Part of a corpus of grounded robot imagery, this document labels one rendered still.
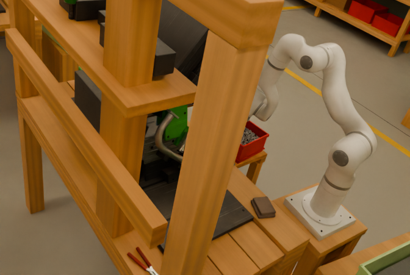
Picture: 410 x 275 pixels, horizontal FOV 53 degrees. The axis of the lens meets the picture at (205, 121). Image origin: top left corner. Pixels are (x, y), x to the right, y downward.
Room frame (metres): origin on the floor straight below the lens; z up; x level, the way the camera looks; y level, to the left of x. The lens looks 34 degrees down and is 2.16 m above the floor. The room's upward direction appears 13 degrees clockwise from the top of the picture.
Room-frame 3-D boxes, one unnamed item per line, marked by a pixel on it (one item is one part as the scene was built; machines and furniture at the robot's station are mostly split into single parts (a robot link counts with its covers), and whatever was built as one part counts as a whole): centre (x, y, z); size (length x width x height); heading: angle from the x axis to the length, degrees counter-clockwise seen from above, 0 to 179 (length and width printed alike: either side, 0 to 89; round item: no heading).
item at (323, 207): (1.39, -0.60, 0.97); 0.19 x 0.19 x 0.18
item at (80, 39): (1.30, 0.43, 1.52); 0.90 x 0.25 x 0.04; 44
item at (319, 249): (1.39, -0.60, 0.83); 0.32 x 0.32 x 0.04; 40
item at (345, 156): (1.37, -0.59, 1.19); 0.19 x 0.12 x 0.24; 141
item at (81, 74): (1.47, 0.42, 1.07); 0.30 x 0.18 x 0.34; 44
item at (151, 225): (1.23, 0.51, 1.23); 1.30 x 0.05 x 0.09; 44
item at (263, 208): (1.29, -0.32, 0.91); 0.10 x 0.08 x 0.03; 23
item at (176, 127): (1.48, 0.15, 1.17); 0.13 x 0.12 x 0.20; 44
